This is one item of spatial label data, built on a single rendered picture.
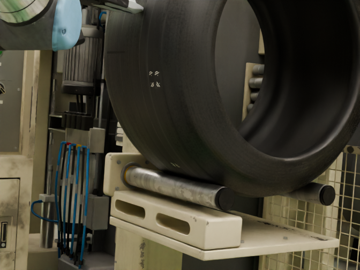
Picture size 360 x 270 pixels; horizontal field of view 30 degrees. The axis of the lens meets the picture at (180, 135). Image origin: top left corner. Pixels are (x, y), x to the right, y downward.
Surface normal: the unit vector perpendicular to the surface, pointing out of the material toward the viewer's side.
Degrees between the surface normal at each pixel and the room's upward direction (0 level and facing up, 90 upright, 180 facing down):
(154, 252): 90
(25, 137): 90
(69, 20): 89
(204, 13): 88
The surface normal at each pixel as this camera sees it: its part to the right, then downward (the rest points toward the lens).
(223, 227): 0.58, 0.08
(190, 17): -0.20, -0.09
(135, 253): -0.82, -0.03
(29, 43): -0.16, 0.91
